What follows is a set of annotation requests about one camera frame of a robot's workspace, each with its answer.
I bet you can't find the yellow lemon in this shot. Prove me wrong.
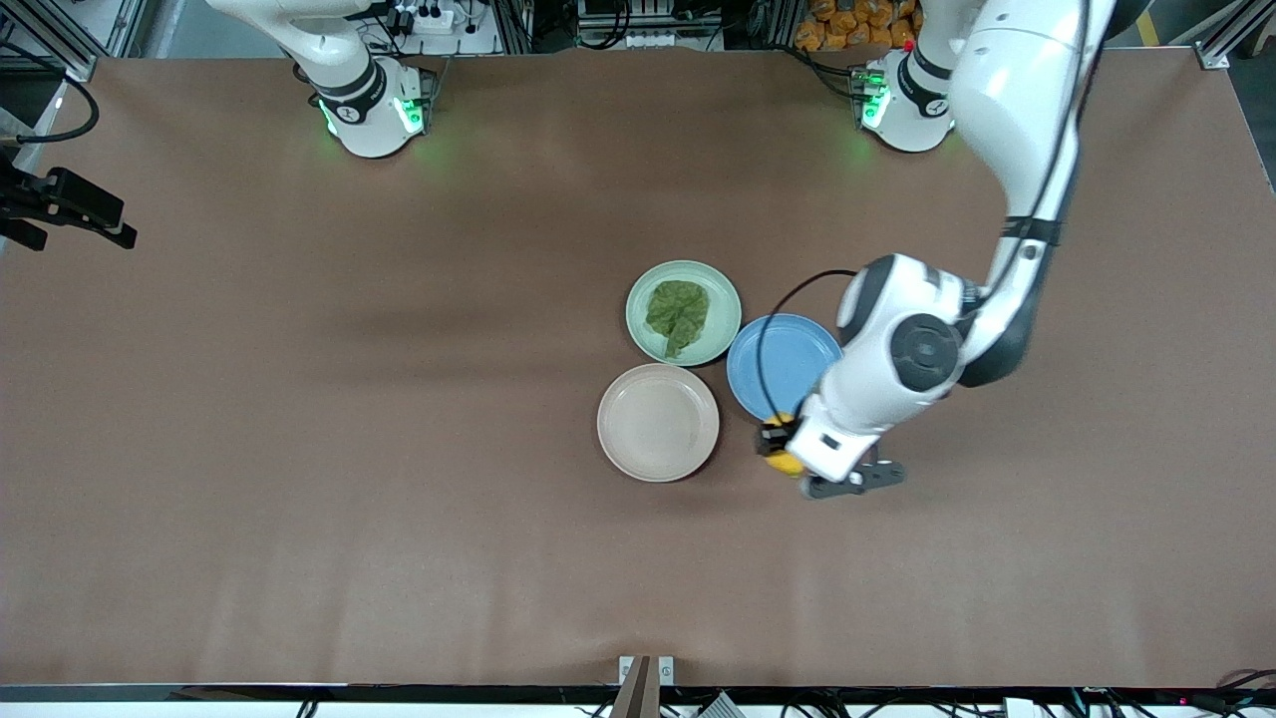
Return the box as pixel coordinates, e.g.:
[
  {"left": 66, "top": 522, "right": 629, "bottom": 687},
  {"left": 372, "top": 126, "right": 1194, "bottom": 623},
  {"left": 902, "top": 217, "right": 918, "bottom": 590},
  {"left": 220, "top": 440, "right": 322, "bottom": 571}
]
[{"left": 766, "top": 412, "right": 806, "bottom": 478}]

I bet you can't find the green lettuce leaf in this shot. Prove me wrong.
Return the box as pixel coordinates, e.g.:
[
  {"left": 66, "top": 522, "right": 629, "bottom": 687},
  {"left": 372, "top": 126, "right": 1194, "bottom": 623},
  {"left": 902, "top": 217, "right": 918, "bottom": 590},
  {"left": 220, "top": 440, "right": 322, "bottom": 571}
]
[{"left": 645, "top": 280, "right": 712, "bottom": 360}]

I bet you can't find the blue round plate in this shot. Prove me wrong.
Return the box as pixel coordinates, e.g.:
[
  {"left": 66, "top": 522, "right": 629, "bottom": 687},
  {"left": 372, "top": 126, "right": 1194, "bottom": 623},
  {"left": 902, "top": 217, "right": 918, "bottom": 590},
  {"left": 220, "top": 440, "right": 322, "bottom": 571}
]
[{"left": 726, "top": 313, "right": 845, "bottom": 423}]

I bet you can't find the beige round plate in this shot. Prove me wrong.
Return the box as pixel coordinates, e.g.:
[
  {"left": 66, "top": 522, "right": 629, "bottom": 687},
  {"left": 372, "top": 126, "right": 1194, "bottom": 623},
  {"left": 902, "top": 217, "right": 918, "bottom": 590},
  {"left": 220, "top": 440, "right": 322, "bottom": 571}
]
[{"left": 596, "top": 363, "right": 721, "bottom": 484}]

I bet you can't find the light green round plate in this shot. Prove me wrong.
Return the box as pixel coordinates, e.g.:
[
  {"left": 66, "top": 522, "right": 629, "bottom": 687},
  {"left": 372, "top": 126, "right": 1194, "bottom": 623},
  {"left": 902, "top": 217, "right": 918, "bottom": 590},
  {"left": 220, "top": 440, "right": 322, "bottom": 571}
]
[{"left": 625, "top": 259, "right": 743, "bottom": 367}]

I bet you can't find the white power strip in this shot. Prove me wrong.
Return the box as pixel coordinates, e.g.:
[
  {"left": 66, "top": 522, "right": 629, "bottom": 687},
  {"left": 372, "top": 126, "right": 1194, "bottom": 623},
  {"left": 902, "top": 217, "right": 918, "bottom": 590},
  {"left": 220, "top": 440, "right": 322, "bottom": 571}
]
[{"left": 392, "top": 0, "right": 462, "bottom": 37}]

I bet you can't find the orange packaged goods pile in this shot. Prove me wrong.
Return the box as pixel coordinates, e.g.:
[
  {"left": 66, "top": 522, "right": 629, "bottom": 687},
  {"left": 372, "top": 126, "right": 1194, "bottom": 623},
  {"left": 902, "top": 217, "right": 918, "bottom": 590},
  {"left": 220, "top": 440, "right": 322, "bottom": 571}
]
[{"left": 795, "top": 0, "right": 920, "bottom": 53}]

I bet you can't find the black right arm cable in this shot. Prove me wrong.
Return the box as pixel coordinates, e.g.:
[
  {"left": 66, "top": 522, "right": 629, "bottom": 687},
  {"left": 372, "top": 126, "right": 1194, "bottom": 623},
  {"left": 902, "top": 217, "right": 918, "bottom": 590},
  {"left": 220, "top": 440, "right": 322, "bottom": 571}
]
[{"left": 0, "top": 75, "right": 102, "bottom": 147}]

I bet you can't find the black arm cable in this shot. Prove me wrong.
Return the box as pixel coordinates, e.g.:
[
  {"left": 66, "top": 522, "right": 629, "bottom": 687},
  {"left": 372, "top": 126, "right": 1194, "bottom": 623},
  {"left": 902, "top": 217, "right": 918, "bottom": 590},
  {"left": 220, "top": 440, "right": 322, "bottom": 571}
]
[
  {"left": 755, "top": 0, "right": 1098, "bottom": 425},
  {"left": 0, "top": 75, "right": 102, "bottom": 147}
]

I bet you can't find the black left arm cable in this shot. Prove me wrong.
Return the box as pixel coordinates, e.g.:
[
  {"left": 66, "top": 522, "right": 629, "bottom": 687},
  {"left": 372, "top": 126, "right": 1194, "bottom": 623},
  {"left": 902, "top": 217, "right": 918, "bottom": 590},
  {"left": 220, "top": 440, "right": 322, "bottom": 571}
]
[{"left": 755, "top": 0, "right": 1098, "bottom": 425}]

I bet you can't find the aluminium frame profile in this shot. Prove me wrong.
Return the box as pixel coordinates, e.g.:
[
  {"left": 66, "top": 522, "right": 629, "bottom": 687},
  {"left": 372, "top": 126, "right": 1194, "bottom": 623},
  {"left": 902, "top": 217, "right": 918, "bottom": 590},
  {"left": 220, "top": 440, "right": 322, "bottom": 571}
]
[
  {"left": 1191, "top": 0, "right": 1276, "bottom": 71},
  {"left": 0, "top": 0, "right": 151, "bottom": 83}
]

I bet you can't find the front camera mount bracket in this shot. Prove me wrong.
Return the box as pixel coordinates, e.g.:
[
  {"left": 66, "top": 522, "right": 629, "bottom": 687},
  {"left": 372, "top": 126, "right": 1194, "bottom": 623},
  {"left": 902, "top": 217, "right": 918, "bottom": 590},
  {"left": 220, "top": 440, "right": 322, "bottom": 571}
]
[{"left": 610, "top": 653, "right": 676, "bottom": 718}]

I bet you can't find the black cable bundle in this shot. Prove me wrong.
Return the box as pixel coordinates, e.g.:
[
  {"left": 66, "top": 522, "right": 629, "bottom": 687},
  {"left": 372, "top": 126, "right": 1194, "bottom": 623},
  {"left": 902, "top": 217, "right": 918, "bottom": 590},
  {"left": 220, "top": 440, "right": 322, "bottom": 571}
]
[{"left": 1072, "top": 666, "right": 1276, "bottom": 718}]

